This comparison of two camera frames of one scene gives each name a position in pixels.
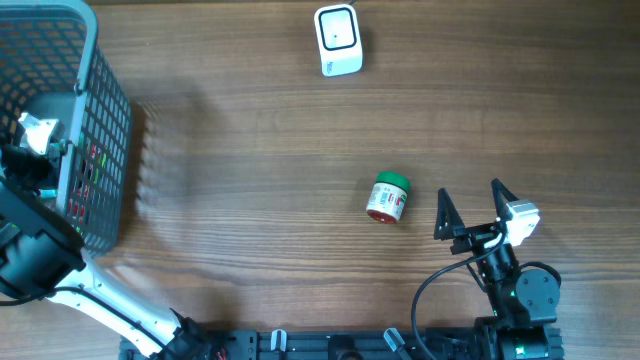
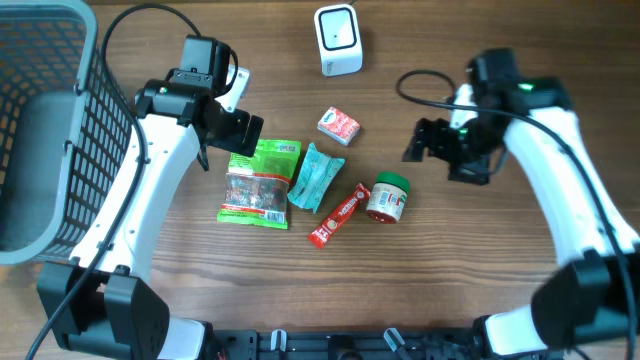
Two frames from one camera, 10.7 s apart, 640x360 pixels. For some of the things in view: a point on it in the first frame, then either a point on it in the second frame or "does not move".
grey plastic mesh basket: (50, 66) does not move
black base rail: (369, 344) does not move
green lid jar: (387, 197) does not move
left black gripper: (40, 183) → (233, 142)
